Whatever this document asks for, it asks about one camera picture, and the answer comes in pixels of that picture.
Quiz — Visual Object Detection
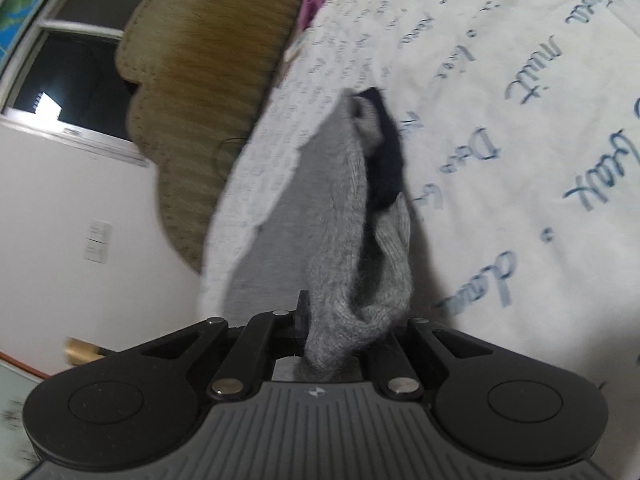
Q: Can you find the grey navy knit sweater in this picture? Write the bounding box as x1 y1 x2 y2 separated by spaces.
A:
221 86 432 382

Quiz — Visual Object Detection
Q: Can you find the white bedsheet with blue script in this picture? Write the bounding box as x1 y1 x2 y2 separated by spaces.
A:
196 0 640 411

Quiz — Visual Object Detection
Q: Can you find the olive padded headboard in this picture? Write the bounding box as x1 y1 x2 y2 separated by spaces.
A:
116 0 302 271

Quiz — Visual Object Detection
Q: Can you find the white wall socket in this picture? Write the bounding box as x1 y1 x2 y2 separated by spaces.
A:
84 220 112 264

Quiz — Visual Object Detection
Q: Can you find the dark window with white frame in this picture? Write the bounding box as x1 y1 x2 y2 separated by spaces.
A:
1 0 145 166

